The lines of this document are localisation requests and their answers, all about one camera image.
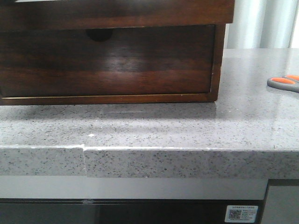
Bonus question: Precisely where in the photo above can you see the dark wooden drawer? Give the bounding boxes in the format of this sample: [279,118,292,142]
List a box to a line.
[0,26,215,97]

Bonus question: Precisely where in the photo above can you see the grey orange scissors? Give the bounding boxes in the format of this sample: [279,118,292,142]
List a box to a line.
[267,75,299,93]

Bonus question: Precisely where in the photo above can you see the dark wooden drawer cabinet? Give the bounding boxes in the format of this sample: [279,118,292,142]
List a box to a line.
[0,0,235,105]

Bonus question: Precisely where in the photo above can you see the white QR code sticker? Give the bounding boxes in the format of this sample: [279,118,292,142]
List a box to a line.
[224,205,258,224]

